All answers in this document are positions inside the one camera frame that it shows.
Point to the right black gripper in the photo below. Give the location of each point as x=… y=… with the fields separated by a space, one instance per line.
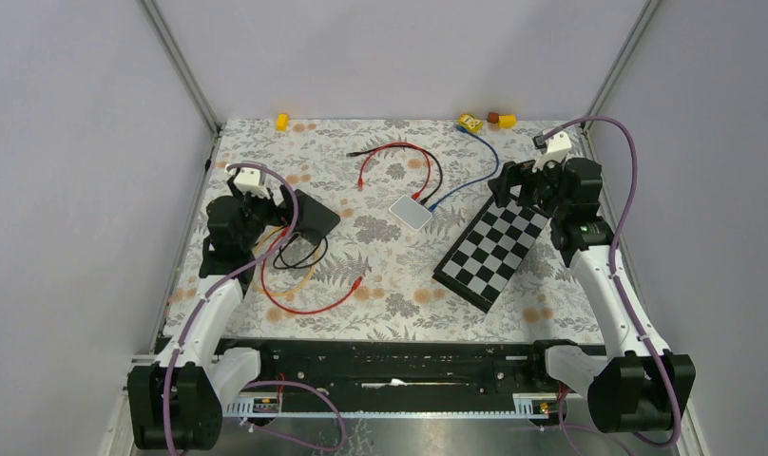
x=520 y=174

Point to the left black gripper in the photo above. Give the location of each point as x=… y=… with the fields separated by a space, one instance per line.
x=280 y=215

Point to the white network switch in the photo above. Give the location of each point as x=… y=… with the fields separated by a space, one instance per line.
x=410 y=212

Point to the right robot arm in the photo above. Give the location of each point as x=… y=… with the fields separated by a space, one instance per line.
x=642 y=385

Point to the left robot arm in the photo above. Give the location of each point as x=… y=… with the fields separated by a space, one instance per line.
x=176 y=402

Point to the black router box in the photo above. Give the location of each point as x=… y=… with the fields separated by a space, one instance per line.
x=315 y=220

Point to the yellow block right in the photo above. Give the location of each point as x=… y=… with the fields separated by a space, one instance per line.
x=507 y=121

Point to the yellow block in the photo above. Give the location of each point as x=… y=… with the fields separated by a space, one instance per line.
x=507 y=121
x=282 y=122

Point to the yellow block left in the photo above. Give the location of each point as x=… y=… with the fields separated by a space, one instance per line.
x=282 y=122

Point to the yellow patterned cube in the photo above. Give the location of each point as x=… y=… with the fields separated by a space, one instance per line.
x=470 y=124

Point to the checkered chess board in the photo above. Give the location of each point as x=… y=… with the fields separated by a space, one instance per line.
x=488 y=253

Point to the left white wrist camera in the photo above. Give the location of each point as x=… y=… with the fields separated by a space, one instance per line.
x=248 y=180

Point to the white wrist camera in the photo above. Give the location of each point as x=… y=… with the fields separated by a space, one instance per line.
x=553 y=150
x=248 y=180

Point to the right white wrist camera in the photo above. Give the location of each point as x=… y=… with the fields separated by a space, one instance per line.
x=553 y=150

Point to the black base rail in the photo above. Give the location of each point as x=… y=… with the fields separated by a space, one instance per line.
x=400 y=376

